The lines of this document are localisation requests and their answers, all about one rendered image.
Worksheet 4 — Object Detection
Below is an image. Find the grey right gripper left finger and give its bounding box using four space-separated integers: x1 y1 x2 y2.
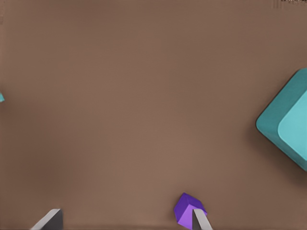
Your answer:
30 208 64 230

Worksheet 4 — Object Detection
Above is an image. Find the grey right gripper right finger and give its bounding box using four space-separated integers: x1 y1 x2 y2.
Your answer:
192 208 213 230

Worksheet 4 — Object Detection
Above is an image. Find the small purple cube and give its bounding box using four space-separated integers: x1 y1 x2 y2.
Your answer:
173 192 208 229

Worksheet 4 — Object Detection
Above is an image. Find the large teal cube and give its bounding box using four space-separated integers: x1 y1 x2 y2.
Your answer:
255 68 307 172

